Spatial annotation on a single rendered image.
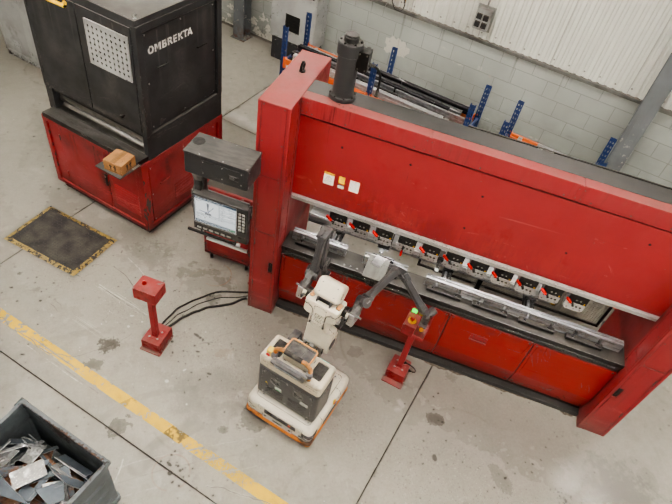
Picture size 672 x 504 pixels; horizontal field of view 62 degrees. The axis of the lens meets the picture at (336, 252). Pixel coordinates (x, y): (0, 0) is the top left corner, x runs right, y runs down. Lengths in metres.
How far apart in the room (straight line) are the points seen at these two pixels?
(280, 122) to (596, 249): 2.42
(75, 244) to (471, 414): 4.20
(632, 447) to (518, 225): 2.53
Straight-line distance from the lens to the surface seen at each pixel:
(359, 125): 4.07
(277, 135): 4.12
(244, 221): 4.24
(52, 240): 6.38
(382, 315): 5.15
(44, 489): 4.28
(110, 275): 5.94
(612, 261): 4.52
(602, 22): 7.83
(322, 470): 4.82
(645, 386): 5.22
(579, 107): 8.24
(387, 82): 6.25
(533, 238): 4.39
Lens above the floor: 4.42
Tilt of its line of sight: 46 degrees down
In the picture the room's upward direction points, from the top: 12 degrees clockwise
